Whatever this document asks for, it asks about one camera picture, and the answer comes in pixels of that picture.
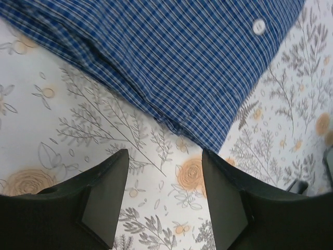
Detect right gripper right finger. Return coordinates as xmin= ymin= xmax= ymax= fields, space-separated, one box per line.
xmin=202 ymin=151 xmax=332 ymax=249

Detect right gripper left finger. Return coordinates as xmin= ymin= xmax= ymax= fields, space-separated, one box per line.
xmin=1 ymin=149 xmax=129 ymax=249

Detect blue checkered long sleeve shirt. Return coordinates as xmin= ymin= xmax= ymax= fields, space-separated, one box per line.
xmin=1 ymin=1 xmax=304 ymax=153

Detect floral patterned table mat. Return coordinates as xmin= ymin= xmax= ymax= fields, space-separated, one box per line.
xmin=1 ymin=1 xmax=332 ymax=249

